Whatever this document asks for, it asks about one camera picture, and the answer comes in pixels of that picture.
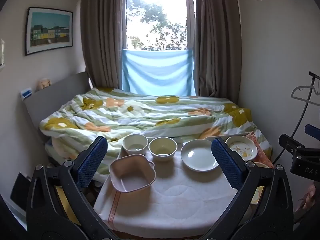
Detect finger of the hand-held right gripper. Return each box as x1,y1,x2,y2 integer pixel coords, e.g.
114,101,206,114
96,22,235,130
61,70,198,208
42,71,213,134
304,124,320,137
279,134,307,156

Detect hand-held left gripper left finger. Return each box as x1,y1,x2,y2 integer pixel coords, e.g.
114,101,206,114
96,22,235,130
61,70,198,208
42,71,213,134
26,136,118,240

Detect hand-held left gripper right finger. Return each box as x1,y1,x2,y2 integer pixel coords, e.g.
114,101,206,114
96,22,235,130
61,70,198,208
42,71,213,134
202,137,294,240

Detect cartoon printed bowl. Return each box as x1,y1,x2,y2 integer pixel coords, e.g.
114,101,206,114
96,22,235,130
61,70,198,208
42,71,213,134
225,135,258,162

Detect white plate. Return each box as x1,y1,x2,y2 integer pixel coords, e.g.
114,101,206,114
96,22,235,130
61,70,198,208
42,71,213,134
180,139,220,172

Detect pink square basin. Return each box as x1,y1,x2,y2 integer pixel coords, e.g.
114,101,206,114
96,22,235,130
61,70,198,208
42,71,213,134
109,154,157,193

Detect white bowl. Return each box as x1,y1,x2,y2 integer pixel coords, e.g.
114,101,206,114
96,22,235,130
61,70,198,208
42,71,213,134
122,134,149,155
149,137,178,162

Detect person's right hand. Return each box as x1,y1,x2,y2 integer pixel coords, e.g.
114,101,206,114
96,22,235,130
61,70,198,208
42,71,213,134
299,181,316,212

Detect black clothes rack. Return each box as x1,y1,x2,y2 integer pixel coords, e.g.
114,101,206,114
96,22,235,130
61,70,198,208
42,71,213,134
309,70,320,98

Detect white quilted cloth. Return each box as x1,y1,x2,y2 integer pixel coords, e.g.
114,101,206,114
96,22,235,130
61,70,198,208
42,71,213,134
94,140,241,233

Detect grey headboard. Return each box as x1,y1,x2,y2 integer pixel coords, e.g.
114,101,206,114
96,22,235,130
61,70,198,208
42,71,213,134
20,71,94,144

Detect floral duvet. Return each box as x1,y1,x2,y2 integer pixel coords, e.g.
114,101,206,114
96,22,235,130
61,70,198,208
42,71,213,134
40,87,273,182

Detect plush toy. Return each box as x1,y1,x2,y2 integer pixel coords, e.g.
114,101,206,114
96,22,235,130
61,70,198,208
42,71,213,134
37,78,52,91

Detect light blue cloth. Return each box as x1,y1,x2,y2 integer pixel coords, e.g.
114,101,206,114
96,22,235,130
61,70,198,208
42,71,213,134
122,49,196,97

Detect brown curtain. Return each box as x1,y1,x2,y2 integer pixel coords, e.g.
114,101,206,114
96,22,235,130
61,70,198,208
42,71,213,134
80,0,127,92
186,0,242,105

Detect framed house picture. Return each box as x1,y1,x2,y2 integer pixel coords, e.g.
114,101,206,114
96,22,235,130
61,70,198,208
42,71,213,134
24,7,73,56

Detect window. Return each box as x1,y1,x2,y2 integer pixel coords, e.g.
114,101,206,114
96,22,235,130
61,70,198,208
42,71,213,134
124,0,198,52

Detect black cable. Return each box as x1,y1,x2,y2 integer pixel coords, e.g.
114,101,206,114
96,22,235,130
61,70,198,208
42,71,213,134
272,76,316,165

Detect wire clothes hanger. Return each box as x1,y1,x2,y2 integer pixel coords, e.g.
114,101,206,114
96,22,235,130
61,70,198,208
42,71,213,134
291,84,316,103

